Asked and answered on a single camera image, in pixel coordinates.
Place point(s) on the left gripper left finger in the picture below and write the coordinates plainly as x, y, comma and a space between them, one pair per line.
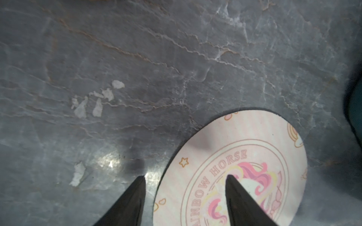
128, 209

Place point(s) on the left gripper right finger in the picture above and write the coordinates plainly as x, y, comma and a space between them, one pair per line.
242, 208

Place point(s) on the pink swirl coaster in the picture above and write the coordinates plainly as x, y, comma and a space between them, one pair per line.
262, 150

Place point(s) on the teal plastic storage box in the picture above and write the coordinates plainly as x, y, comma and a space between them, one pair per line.
354, 110

